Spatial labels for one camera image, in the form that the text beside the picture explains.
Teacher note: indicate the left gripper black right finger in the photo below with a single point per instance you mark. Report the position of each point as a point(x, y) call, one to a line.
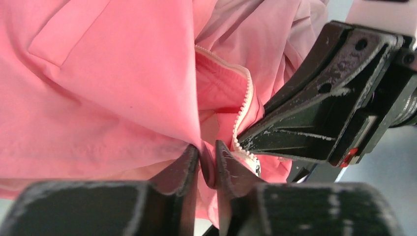
point(249, 206)

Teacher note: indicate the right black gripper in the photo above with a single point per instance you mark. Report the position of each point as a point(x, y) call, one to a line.
point(354, 84)

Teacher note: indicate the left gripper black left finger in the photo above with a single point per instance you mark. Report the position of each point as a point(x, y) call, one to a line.
point(161, 206)

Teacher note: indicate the pink zip-up hooded jacket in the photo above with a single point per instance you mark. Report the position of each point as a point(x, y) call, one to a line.
point(116, 89)

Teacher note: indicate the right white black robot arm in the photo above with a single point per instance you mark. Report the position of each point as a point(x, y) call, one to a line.
point(397, 16)

